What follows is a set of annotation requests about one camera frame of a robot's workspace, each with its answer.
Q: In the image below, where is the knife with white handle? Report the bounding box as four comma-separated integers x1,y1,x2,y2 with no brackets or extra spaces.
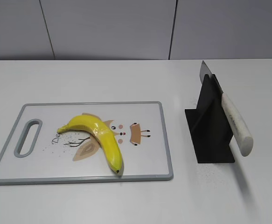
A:
199,61,253,157

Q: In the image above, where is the yellow plastic banana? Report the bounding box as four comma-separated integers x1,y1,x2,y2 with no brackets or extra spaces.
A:
57,115,123,174

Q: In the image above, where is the white cutting board grey rim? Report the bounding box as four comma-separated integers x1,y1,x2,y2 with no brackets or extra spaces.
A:
0,101,173,185

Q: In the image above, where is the black knife stand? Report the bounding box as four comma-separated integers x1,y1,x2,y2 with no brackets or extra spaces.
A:
185,74,235,163

